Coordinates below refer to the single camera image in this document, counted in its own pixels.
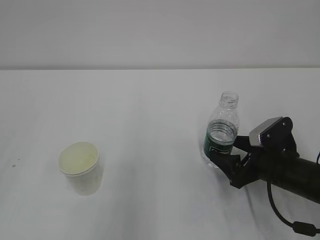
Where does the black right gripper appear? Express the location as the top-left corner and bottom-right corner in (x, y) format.
(209, 135), (268, 188)

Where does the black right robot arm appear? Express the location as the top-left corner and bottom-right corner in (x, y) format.
(210, 116), (320, 203)

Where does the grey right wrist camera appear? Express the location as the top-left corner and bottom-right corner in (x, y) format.
(249, 116), (283, 147)

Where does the clear water bottle green label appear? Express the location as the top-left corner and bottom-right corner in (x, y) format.
(201, 91), (240, 168)

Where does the white paper cup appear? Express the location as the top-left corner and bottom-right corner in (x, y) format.
(57, 141), (104, 196)

